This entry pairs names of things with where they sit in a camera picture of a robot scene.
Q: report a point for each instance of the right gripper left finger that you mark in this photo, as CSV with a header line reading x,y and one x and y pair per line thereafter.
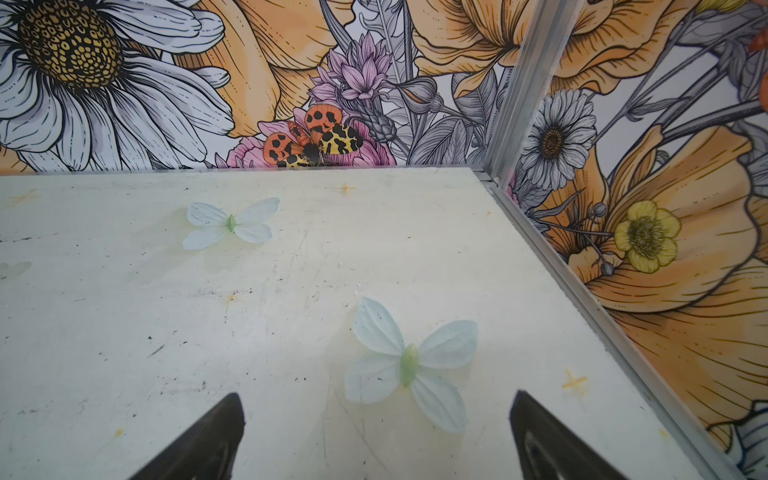
x,y
206,450

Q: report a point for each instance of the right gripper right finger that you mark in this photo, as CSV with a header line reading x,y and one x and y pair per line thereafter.
x,y
548,449

